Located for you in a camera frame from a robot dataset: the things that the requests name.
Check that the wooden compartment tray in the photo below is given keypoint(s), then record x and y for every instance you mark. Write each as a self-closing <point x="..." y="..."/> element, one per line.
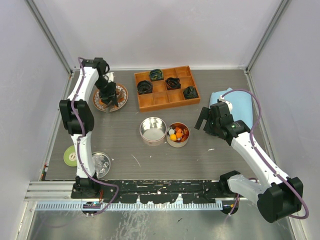
<point x="163" y="98"/>

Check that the tall pink lunch tin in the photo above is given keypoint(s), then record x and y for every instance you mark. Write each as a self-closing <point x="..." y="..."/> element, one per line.
<point x="153" y="131"/>

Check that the dark seaweed roll centre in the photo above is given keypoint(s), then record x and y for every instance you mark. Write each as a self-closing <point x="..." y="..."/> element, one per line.
<point x="173" y="83"/>

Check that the aluminium frame rail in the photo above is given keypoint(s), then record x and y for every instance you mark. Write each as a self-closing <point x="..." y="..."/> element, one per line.
<point x="49" y="191"/>

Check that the dark seaweed roll back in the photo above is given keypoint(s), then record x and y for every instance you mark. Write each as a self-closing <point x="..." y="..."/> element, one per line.
<point x="156" y="75"/>

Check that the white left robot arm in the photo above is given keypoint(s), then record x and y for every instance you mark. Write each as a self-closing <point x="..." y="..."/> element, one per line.
<point x="78" y="119"/>

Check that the white radish slice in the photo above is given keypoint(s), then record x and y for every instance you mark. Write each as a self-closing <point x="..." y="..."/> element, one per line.
<point x="171" y="131"/>

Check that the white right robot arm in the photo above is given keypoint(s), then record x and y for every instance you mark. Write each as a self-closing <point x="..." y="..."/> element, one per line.
<point x="276" y="195"/>

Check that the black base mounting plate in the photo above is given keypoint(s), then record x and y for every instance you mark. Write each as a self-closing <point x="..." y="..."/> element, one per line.
<point x="151" y="191"/>

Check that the round metal lid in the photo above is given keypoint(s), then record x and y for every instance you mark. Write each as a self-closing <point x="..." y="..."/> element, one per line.
<point x="102" y="164"/>

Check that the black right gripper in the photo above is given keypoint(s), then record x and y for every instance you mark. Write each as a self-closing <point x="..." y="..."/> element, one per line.
<point x="204" y="115"/>

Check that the folded light blue cloth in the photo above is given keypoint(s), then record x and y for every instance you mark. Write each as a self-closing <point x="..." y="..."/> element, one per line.
<point x="242" y="109"/>

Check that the brown patterned food plate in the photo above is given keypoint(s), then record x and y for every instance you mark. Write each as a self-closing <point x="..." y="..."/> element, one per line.
<point x="122" y="98"/>

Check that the dark seaweed roll right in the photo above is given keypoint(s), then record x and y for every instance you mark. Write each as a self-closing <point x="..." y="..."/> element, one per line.
<point x="190" y="93"/>

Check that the white slotted cable duct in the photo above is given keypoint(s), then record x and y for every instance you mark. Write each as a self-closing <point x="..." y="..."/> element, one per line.
<point x="93" y="206"/>

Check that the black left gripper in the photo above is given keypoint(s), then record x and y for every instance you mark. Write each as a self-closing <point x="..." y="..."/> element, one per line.
<point x="110" y="95"/>

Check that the short pink lunch tin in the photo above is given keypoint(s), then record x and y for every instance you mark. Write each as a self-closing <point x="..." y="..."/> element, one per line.
<point x="178" y="143"/>

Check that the red sausage piece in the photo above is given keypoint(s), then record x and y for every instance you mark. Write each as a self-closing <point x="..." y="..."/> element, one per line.
<point x="185" y="135"/>

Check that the green object behind lid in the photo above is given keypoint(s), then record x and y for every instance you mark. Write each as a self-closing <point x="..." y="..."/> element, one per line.
<point x="70" y="157"/>

